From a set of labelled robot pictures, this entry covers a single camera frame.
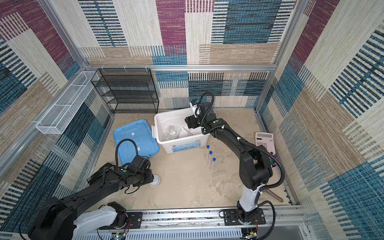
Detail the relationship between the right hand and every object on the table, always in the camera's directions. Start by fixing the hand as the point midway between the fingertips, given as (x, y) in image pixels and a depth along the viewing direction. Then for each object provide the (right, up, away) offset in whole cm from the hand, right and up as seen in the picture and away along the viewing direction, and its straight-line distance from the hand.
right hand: (192, 118), depth 88 cm
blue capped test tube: (+9, -16, -6) cm, 19 cm away
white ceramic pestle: (-9, -10, +17) cm, 22 cm away
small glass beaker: (-17, -11, +10) cm, 22 cm away
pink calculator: (+48, -13, +11) cm, 51 cm away
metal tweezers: (-3, -8, +17) cm, 19 cm away
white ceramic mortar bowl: (-20, -35, -3) cm, 41 cm away
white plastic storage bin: (-4, -14, -1) cm, 15 cm away
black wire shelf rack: (-47, +21, +23) cm, 57 cm away
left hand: (-22, -32, -3) cm, 39 cm away
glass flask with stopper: (-14, -9, +14) cm, 21 cm away
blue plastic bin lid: (-37, -9, +20) cm, 43 cm away
